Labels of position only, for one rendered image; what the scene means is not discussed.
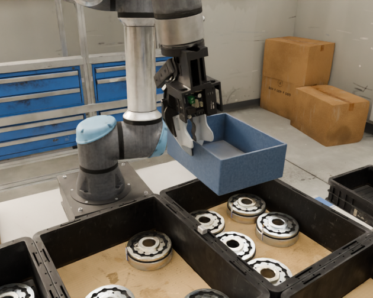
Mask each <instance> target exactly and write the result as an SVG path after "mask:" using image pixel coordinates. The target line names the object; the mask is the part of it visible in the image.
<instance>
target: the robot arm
mask: <svg viewBox="0 0 373 298"><path fill-rule="evenodd" d="M74 1H75V2H77V3H78V4H80V5H83V6H85V7H88V8H92V9H97V10H100V11H117V14H118V19H119V20H120V21H121V22H122V23H123V26H124V43H125V56H126V81H127V105H128V110H127V111H126V112H125V113H124V114H123V121H116V119H115V118H114V117H113V116H110V115H109V116H107V115H98V116H93V117H90V118H87V119H85V120H83V121H82V122H80V123H79V124H78V126H77V128H76V142H77V146H78V157H79V168H80V169H79V174H78V178H77V181H76V192H77V194H78V195H79V196H80V197H82V198H84V199H87V200H94V201H99V200H108V199H112V198H114V197H116V196H118V195H119V194H121V193H122V192H123V190H124V189H125V181H124V177H123V175H122V173H121V171H120V168H119V166H118V160H125V159H133V158H151V157H158V156H161V155H162V154H163V153H164V151H165V149H166V145H167V127H168V129H169V130H170V132H171V133H172V135H173V136H174V138H175V139H176V141H177V142H178V144H179V145H180V146H181V148H182V149H183V150H184V151H185V152H186V153H188V154H189V155H190V156H193V152H192V149H193V147H194V145H193V142H192V139H193V140H194V141H196V142H197V143H199V144H200V145H203V142H204V141H210V142H212V141H213V139H214V136H213V132H212V130H211V129H210V127H209V126H208V124H207V116H211V115H214V114H216V113H217V109H218V110H219V111H222V112H223V102H222V94H221V82H220V81H218V80H216V79H213V78H212V77H209V76H207V75H206V71H205V60H204V57H207V56H208V47H206V46H205V42H204V37H205V33H204V21H205V18H204V16H203V15H202V1H201V0H74ZM155 28H156V34H157V41H158V43H159V44H161V45H160V49H161V53H162V55H163V56H166V57H173V58H170V59H168V60H167V61H166V62H165V64H164V65H163V66H162V67H161V68H160V69H159V71H158V72H157V73H156V50H155ZM156 87H157V89H158V88H162V90H163V92H164V94H163V99H161V100H160V102H161V105H162V109H161V111H162V113H160V112H159V111H158V110H157V108H156ZM216 89H218V91H219V98H220V103H218V102H217V100H216ZM187 119H189V120H190V121H191V122H192V130H191V133H192V138H191V137H190V135H189V134H188V131H187V125H188V120H187Z"/></svg>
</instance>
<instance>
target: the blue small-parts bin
mask: <svg viewBox="0 0 373 298"><path fill-rule="evenodd" d="M187 120H188V125H187V127H186V129H187V131H188V134H189V135H190V137H191V138H192V133H191V130H192V122H191V121H190V120H189V119H187ZM207 124H208V126H209V127H210V129H211V130H212V132H213V136H214V139H213V141H212V142H210V141H204V142H203V145H200V144H199V143H197V142H196V141H194V140H193V139H192V142H193V145H194V147H193V149H192V152H193V156H190V155H189V154H188V153H186V152H185V151H184V150H183V149H182V148H181V146H180V145H179V144H178V142H177V141H176V139H175V138H174V136H173V135H172V133H171V132H170V130H169V129H168V127H167V153H168V154H169V155H170V156H171V157H173V158H174V159H175V160H176V161H177V162H178V163H180V164H181V165H182V166H184V167H185V168H186V169H187V170H188V171H189V172H191V173H192V174H193V175H194V176H195V177H196V178H198V179H199V180H200V181H202V182H203V183H204V184H205V185H206V186H207V187H209V188H210V189H211V190H212V191H213V192H214V193H216V194H217V195H219V196H220V195H224V194H227V193H230V192H234V191H237V190H240V189H244V188H247V187H251V186H254V185H257V184H261V183H264V182H268V181H270V180H274V179H278V178H280V177H282V176H283V171H284V163H285V156H286V151H287V143H285V142H283V141H281V140H279V139H277V138H275V137H273V136H271V135H269V134H267V133H265V132H263V131H261V130H259V129H257V128H255V127H253V126H251V125H249V124H247V123H245V122H243V121H241V120H239V119H237V118H235V117H233V116H231V115H229V114H227V113H221V114H215V115H211V116H207Z"/></svg>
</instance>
